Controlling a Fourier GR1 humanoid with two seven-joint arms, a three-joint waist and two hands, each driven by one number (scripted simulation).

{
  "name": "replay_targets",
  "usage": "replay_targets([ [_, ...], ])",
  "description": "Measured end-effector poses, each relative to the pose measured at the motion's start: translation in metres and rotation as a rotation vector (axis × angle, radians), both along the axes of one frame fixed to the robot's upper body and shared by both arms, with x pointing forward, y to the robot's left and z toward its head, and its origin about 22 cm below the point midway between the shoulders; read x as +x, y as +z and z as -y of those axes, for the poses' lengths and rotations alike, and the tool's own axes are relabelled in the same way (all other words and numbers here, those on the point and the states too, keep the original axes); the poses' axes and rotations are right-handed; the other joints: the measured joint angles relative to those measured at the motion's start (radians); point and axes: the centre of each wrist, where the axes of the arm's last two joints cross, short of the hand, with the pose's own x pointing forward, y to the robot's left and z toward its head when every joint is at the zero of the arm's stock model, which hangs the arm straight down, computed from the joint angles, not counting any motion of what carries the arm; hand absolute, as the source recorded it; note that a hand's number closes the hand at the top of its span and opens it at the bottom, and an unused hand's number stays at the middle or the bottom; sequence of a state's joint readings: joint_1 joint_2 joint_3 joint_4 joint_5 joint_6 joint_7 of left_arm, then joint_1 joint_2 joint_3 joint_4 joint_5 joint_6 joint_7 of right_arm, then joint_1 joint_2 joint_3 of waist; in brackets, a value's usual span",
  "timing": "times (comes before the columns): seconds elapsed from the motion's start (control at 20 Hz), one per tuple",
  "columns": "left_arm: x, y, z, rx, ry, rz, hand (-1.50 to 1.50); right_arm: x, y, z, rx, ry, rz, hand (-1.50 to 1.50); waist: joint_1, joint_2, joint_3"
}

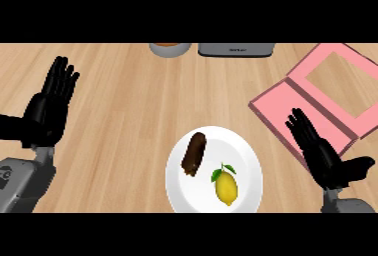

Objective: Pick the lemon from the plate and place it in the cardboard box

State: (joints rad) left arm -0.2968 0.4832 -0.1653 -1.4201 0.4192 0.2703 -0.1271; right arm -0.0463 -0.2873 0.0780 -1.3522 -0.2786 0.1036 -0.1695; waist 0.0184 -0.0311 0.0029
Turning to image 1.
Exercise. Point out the grey flat appliance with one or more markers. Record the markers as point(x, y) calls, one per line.
point(237, 50)

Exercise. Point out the white oval plate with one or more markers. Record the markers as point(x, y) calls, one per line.
point(215, 170)

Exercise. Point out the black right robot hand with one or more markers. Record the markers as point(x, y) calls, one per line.
point(326, 156)

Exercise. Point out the dark brown chocolate eclair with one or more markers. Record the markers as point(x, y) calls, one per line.
point(194, 154)

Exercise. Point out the pink open cardboard box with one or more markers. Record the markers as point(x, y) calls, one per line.
point(323, 100)

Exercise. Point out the grey cup with orange content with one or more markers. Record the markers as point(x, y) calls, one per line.
point(171, 49)

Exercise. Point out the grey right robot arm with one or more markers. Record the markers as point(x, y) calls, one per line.
point(342, 202)

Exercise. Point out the yellow lemon with leaves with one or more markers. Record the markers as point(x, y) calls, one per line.
point(227, 186)

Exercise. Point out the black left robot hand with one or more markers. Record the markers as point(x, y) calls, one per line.
point(47, 113)

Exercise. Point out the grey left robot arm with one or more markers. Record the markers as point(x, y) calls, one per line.
point(24, 181)

